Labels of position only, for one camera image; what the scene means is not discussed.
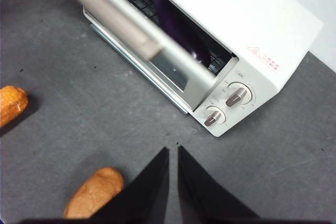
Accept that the small beige oven knob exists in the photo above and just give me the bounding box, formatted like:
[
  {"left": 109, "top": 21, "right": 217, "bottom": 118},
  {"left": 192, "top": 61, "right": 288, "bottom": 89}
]
[{"left": 204, "top": 105, "right": 226, "bottom": 127}]

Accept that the orange corn cob in wrap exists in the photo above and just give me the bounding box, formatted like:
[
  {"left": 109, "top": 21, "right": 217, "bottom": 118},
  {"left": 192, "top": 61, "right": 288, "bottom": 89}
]
[{"left": 0, "top": 85, "right": 29, "bottom": 128}]

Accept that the brown sweet potato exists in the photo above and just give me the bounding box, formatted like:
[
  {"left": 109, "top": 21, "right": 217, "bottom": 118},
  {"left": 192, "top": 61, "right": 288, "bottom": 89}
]
[{"left": 63, "top": 166, "right": 124, "bottom": 219}]

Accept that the oven door with beige handle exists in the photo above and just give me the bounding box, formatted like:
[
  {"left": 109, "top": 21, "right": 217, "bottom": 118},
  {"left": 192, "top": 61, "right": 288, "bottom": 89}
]
[{"left": 70, "top": 0, "right": 215, "bottom": 112}]

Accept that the cream Toshiba toaster oven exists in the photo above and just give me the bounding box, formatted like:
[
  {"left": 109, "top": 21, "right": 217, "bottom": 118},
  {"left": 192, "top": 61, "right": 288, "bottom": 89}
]
[{"left": 75, "top": 0, "right": 324, "bottom": 138}]

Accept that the large beige oven knob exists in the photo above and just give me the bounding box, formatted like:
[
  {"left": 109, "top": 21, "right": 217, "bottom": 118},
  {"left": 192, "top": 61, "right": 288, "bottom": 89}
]
[{"left": 225, "top": 82, "right": 254, "bottom": 108}]

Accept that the dark purple eggplant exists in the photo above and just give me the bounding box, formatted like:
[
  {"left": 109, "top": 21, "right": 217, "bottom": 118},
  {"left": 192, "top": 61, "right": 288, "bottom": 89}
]
[{"left": 152, "top": 0, "right": 211, "bottom": 65}]

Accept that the wire oven rack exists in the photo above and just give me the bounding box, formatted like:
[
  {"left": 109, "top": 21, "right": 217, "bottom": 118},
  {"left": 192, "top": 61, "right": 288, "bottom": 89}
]
[{"left": 112, "top": 0, "right": 237, "bottom": 75}]

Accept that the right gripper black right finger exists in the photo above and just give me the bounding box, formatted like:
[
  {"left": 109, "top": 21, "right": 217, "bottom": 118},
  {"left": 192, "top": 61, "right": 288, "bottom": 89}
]
[{"left": 177, "top": 145, "right": 263, "bottom": 224}]

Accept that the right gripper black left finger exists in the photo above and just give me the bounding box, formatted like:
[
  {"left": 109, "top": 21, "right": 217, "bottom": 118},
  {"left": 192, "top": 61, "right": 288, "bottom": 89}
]
[{"left": 89, "top": 146, "right": 170, "bottom": 224}]

